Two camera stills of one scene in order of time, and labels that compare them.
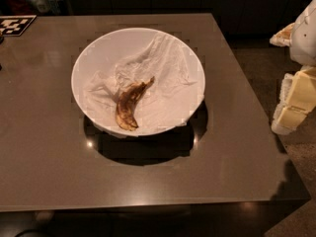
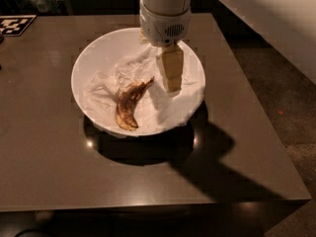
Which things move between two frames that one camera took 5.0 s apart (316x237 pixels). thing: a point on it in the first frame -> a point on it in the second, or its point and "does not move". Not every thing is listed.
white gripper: (304, 37) -> (162, 29)
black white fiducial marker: (15, 26) does not move
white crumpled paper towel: (168, 103) does not move
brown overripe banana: (124, 109) does not move
